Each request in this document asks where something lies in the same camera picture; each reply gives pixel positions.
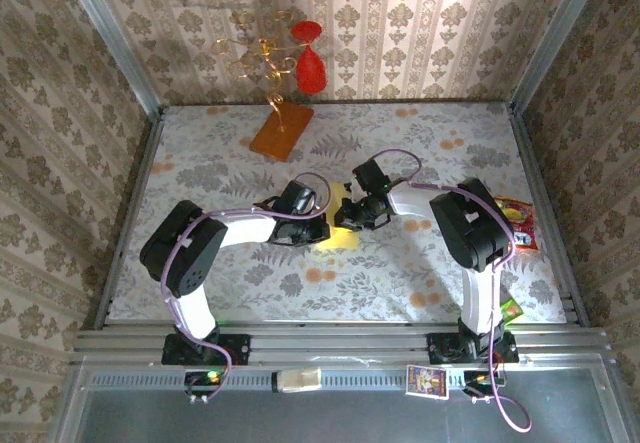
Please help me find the small circuit board with LED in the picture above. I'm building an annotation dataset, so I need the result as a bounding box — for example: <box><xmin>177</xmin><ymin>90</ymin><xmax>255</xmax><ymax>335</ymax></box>
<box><xmin>462</xmin><ymin>369</ymin><xmax>507</xmax><ymax>395</ymax></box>
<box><xmin>183</xmin><ymin>369</ymin><xmax>225</xmax><ymax>395</ymax></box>

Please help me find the colourful snack bag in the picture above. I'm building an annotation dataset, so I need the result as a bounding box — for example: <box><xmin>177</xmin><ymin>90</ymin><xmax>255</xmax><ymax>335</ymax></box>
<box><xmin>493</xmin><ymin>195</ymin><xmax>540</xmax><ymax>251</ymax></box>

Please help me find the floral tablecloth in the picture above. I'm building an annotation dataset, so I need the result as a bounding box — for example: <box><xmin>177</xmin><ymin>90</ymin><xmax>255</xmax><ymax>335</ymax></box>
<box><xmin>106</xmin><ymin>101</ymin><xmax>570</xmax><ymax>324</ymax></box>

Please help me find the grey slotted cable duct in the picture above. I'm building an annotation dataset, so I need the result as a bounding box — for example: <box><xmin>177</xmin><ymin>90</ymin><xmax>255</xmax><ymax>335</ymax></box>
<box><xmin>83</xmin><ymin>366</ymin><xmax>507</xmax><ymax>393</ymax></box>

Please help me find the playing card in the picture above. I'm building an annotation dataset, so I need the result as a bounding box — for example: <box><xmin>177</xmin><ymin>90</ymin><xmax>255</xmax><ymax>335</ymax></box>
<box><xmin>404</xmin><ymin>363</ymin><xmax>451</xmax><ymax>400</ymax></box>

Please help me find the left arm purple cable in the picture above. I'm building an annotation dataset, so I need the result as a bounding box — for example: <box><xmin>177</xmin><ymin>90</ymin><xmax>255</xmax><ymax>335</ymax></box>
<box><xmin>159</xmin><ymin>171</ymin><xmax>332</xmax><ymax>404</ymax></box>

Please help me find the aluminium side rail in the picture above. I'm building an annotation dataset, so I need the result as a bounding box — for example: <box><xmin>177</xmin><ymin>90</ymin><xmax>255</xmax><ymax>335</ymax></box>
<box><xmin>507</xmin><ymin>102</ymin><xmax>591</xmax><ymax>329</ymax></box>
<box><xmin>92</xmin><ymin>105</ymin><xmax>166</xmax><ymax>332</ymax></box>

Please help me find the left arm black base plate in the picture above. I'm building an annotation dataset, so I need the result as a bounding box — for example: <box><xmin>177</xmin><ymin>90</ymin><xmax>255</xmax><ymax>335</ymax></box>
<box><xmin>161</xmin><ymin>332</ymin><xmax>252</xmax><ymax>367</ymax></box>

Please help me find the grey metal tray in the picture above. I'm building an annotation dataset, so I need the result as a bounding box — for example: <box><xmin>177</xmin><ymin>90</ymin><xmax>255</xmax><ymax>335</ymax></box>
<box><xmin>49</xmin><ymin>355</ymin><xmax>634</xmax><ymax>443</ymax></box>

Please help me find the aluminium corner post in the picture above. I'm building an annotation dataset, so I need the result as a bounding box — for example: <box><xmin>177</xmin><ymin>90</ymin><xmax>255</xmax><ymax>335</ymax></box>
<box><xmin>55</xmin><ymin>0</ymin><xmax>166</xmax><ymax>120</ymax></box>
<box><xmin>508</xmin><ymin>0</ymin><xmax>610</xmax><ymax>114</ymax></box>

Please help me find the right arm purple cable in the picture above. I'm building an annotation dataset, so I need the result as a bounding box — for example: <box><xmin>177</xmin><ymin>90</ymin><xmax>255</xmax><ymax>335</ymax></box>
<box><xmin>372</xmin><ymin>148</ymin><xmax>534</xmax><ymax>435</ymax></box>

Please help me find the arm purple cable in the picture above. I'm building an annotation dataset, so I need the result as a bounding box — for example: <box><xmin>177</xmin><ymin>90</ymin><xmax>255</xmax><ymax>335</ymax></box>
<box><xmin>159</xmin><ymin>171</ymin><xmax>332</xmax><ymax>404</ymax></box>
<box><xmin>372</xmin><ymin>148</ymin><xmax>534</xmax><ymax>435</ymax></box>

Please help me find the gold wire stand wooden base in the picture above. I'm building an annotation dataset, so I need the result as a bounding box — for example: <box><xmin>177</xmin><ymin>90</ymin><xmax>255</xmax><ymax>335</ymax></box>
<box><xmin>210</xmin><ymin>9</ymin><xmax>316</xmax><ymax>164</ymax></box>

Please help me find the long aluminium frame rail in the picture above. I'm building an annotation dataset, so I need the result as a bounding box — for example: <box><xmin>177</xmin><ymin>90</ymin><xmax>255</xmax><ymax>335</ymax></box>
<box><xmin>71</xmin><ymin>326</ymin><xmax>615</xmax><ymax>365</ymax></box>

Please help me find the red wine glass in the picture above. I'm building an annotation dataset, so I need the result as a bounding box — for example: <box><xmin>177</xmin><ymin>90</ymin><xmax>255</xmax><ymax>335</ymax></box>
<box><xmin>290</xmin><ymin>19</ymin><xmax>329</xmax><ymax>96</ymax></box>

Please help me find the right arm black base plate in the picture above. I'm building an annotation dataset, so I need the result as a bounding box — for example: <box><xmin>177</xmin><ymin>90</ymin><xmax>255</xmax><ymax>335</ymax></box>
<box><xmin>426</xmin><ymin>331</ymin><xmax>520</xmax><ymax>365</ymax></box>

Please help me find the yellow paper sheet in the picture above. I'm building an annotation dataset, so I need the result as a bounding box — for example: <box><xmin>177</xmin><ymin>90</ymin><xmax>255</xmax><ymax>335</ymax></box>
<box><xmin>312</xmin><ymin>181</ymin><xmax>361</xmax><ymax>252</ymax></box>

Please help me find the beige tape piece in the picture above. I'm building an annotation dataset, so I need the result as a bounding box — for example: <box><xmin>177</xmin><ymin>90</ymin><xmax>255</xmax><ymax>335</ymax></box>
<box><xmin>270</xmin><ymin>367</ymin><xmax>323</xmax><ymax>395</ymax></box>

